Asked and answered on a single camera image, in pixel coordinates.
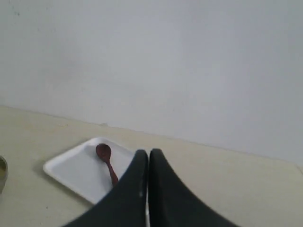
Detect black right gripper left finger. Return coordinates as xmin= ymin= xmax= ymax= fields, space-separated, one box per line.
xmin=66 ymin=149 xmax=148 ymax=227

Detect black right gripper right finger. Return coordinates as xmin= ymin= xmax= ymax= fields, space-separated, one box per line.
xmin=149 ymin=148 xmax=236 ymax=227

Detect dark wooden spoon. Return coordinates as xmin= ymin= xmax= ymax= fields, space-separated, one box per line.
xmin=95 ymin=143 xmax=118 ymax=187

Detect white rectangular plastic tray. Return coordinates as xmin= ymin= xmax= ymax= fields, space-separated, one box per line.
xmin=43 ymin=137 xmax=134 ymax=204

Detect steel bowl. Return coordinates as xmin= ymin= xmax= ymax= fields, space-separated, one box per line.
xmin=0 ymin=156 xmax=8 ymax=194

